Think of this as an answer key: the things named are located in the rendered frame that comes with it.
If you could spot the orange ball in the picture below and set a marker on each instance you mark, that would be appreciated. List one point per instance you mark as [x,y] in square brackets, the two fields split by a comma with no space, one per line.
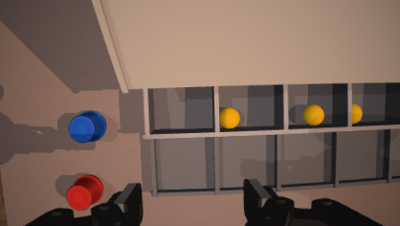
[356,113]
[229,117]
[313,114]

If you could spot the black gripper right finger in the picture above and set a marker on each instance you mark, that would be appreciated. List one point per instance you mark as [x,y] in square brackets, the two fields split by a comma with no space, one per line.
[323,212]

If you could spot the red plug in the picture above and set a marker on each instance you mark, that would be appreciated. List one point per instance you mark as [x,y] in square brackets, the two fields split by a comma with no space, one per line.
[87,189]

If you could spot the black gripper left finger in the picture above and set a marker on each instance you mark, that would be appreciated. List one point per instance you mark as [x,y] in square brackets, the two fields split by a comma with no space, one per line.
[112,213]

